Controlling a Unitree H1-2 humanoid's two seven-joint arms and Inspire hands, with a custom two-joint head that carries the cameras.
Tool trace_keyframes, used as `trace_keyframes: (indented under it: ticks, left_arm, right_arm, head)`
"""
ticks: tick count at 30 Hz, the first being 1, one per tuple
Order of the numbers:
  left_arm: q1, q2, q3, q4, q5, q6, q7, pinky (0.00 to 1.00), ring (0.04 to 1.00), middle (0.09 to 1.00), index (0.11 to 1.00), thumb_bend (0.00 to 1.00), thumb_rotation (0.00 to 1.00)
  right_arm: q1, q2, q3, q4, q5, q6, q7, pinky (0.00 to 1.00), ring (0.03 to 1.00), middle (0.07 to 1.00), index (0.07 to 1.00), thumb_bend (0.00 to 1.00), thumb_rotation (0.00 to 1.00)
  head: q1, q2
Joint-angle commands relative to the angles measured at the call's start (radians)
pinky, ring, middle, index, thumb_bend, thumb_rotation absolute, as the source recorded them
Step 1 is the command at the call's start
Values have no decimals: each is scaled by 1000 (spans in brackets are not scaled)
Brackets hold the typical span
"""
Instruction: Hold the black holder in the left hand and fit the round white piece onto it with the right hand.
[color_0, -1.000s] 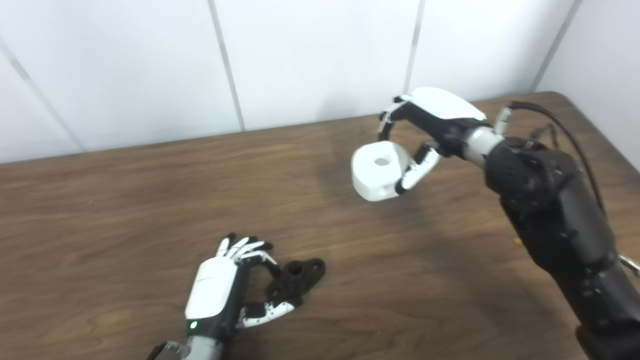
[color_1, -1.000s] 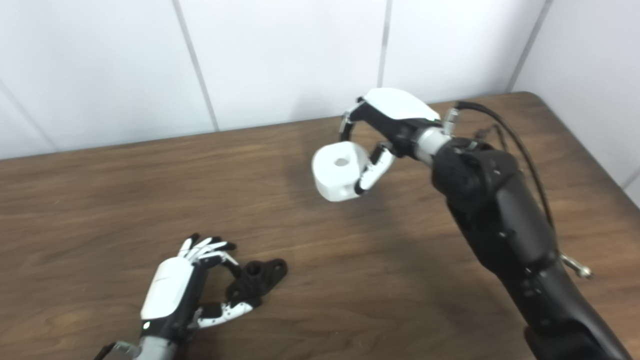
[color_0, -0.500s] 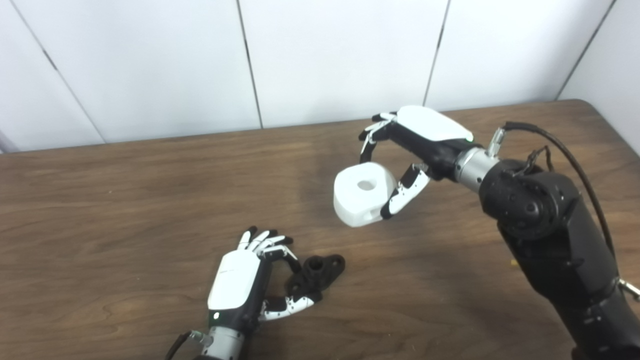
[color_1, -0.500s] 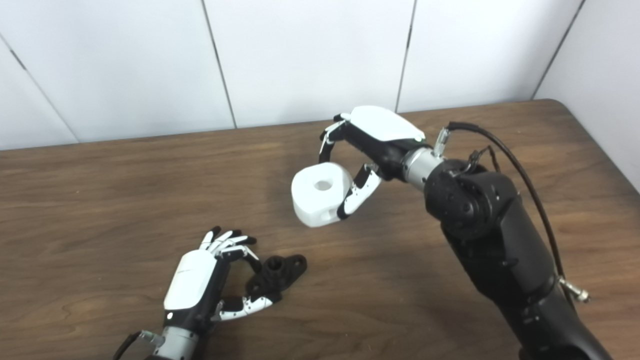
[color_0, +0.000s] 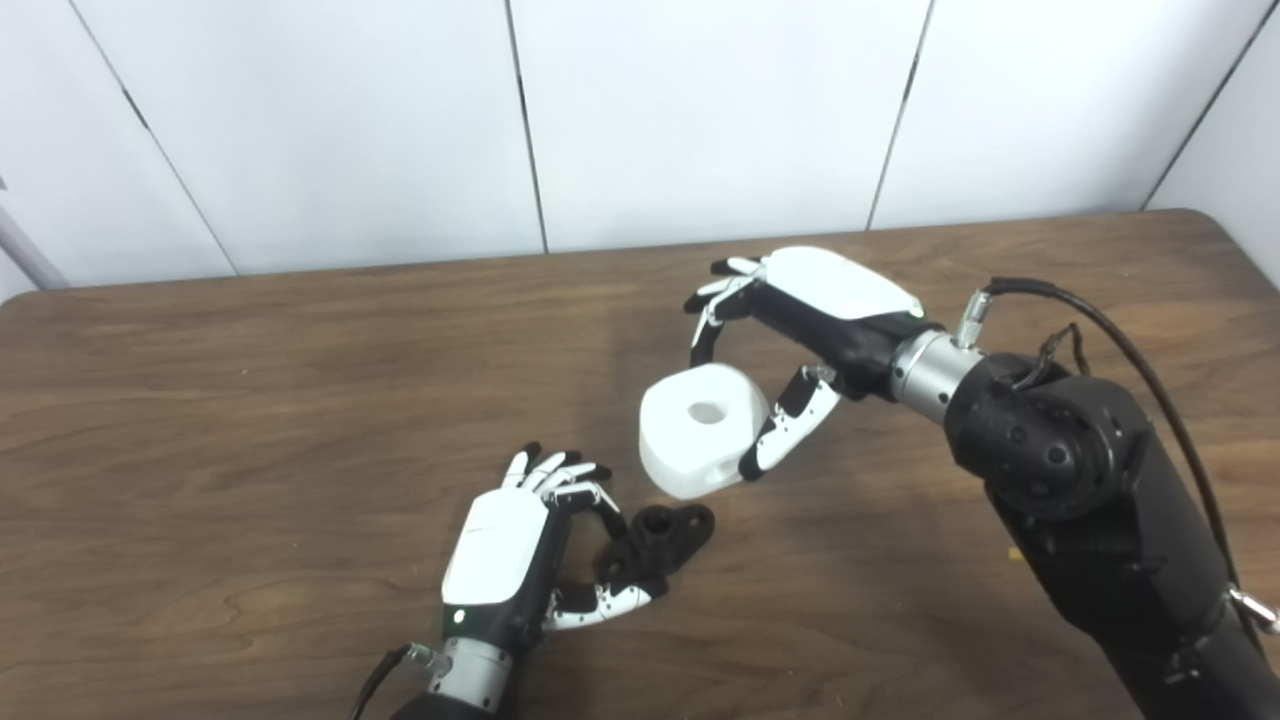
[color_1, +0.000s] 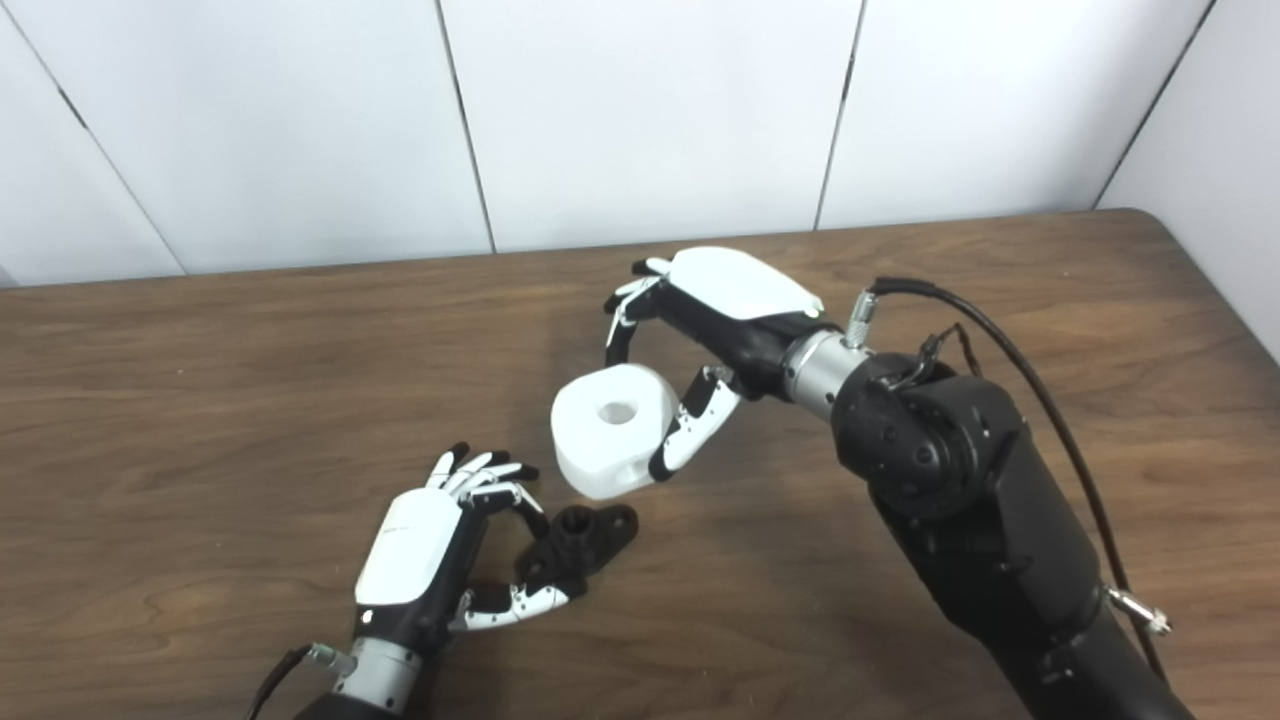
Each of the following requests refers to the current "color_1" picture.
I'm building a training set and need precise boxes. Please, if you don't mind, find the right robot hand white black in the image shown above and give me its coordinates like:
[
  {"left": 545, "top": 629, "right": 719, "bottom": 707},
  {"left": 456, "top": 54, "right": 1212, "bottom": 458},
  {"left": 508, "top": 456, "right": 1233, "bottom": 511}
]
[{"left": 603, "top": 247, "right": 837, "bottom": 484}]

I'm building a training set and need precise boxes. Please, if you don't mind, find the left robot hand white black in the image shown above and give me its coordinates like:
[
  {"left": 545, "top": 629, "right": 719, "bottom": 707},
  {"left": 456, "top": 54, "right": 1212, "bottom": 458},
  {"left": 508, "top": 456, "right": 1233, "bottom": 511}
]
[{"left": 353, "top": 443, "right": 571, "bottom": 657}]

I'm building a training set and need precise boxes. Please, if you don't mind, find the black flanged holder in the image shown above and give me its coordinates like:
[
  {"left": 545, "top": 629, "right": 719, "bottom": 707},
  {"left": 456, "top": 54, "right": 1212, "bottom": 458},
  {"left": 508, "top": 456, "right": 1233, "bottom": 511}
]
[{"left": 514, "top": 504, "right": 639, "bottom": 599}]

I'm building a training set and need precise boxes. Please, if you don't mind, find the round white piece with holes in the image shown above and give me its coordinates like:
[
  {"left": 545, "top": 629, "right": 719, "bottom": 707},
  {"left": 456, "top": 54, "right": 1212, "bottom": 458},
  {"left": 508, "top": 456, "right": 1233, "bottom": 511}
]
[{"left": 550, "top": 364, "right": 679, "bottom": 501}]

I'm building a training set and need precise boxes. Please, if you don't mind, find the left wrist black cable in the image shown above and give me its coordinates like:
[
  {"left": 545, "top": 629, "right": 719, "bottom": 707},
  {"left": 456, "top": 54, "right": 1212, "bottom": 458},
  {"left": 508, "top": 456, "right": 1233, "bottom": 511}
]
[{"left": 245, "top": 643, "right": 359, "bottom": 720}]

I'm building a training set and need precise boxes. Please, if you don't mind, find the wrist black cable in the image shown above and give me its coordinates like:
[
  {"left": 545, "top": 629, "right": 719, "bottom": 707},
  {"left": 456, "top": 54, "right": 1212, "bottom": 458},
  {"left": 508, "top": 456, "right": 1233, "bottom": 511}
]
[
  {"left": 845, "top": 277, "right": 1172, "bottom": 683},
  {"left": 245, "top": 643, "right": 359, "bottom": 720}
]

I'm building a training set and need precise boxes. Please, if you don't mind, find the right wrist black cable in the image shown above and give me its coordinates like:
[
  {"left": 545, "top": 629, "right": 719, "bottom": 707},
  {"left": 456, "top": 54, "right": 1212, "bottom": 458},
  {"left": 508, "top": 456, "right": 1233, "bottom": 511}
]
[{"left": 845, "top": 277, "right": 1172, "bottom": 683}]

